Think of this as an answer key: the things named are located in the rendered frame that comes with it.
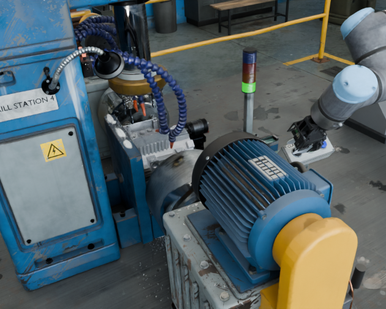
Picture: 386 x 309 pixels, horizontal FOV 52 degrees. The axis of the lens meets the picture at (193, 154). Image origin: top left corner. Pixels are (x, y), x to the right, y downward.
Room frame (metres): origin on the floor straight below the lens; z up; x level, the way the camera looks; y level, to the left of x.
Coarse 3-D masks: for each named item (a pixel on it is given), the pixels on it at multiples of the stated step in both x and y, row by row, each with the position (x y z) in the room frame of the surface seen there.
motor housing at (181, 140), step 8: (176, 136) 1.15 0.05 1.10; (184, 136) 1.15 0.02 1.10; (168, 144) 1.13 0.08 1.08; (176, 144) 1.13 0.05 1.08; (184, 144) 1.13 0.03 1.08; (160, 152) 1.10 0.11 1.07; (168, 152) 1.10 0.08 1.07; (144, 160) 1.07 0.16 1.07; (160, 160) 1.06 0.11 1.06; (144, 168) 1.04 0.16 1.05
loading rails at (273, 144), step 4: (268, 136) 1.40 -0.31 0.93; (272, 136) 1.41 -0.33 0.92; (276, 136) 1.40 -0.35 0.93; (264, 140) 1.39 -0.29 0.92; (268, 140) 1.39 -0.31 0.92; (272, 140) 1.38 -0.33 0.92; (276, 140) 1.38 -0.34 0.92; (268, 144) 1.37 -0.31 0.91; (272, 144) 1.37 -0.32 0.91; (276, 144) 1.38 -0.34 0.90; (272, 148) 1.37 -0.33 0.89; (276, 148) 1.38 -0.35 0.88; (276, 152) 1.30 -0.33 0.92
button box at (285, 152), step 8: (328, 144) 1.11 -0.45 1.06; (280, 152) 1.09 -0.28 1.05; (288, 152) 1.06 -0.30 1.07; (312, 152) 1.07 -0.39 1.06; (320, 152) 1.08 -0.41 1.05; (328, 152) 1.08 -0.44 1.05; (288, 160) 1.05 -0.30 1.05; (296, 160) 1.04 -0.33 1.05; (304, 160) 1.04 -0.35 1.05; (312, 160) 1.07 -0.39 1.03
